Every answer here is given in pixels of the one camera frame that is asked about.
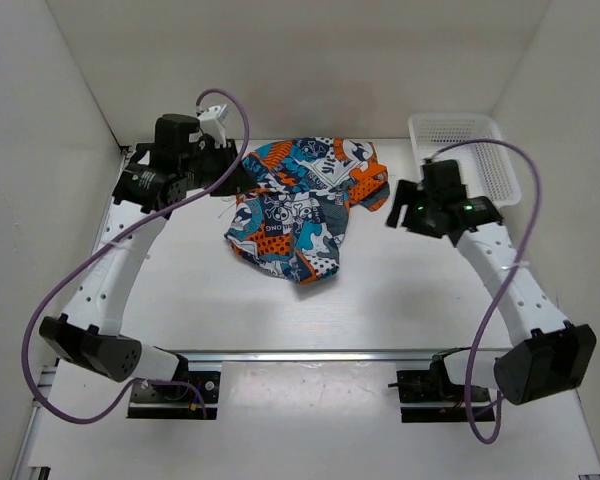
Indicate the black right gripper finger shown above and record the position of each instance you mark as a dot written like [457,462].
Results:
[399,210]
[407,193]

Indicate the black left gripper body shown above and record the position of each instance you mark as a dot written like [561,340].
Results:
[211,163]

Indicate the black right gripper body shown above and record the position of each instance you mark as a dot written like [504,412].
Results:
[418,216]

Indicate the colourful patterned shorts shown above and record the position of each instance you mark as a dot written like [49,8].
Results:
[294,220]

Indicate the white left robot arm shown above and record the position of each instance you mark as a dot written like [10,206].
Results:
[88,331]

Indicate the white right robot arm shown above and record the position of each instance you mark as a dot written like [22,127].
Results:
[549,354]

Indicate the white plastic mesh basket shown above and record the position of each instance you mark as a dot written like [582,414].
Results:
[485,168]

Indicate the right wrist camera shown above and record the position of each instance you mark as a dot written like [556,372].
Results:
[442,181]

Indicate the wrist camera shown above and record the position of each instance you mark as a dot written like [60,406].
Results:
[174,133]
[442,181]

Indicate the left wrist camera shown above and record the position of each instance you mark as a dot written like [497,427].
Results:
[174,133]

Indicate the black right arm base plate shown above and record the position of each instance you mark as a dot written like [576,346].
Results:
[423,400]

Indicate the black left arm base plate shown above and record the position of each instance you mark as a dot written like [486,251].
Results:
[153,402]

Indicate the aluminium frame rail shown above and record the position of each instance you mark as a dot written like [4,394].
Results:
[306,370]

